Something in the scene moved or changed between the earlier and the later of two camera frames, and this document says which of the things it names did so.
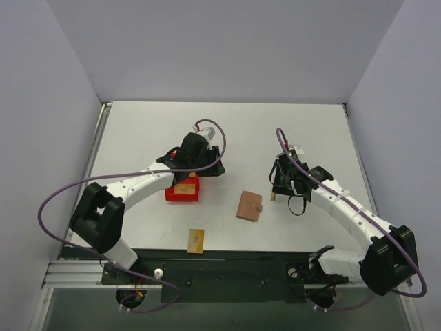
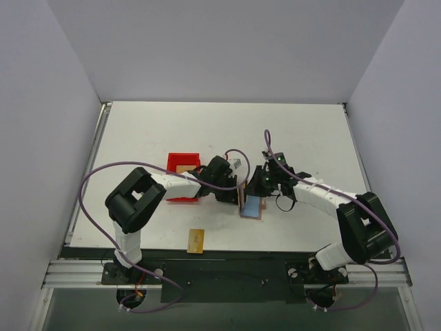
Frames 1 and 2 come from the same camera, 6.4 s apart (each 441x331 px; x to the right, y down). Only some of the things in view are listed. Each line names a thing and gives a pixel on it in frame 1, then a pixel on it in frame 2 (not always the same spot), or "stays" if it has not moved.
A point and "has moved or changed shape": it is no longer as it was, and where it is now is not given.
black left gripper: [213, 161] to [233, 189]
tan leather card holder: [249, 206] has moved or changed shape
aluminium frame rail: [83, 274] stays
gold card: [196, 241] stays
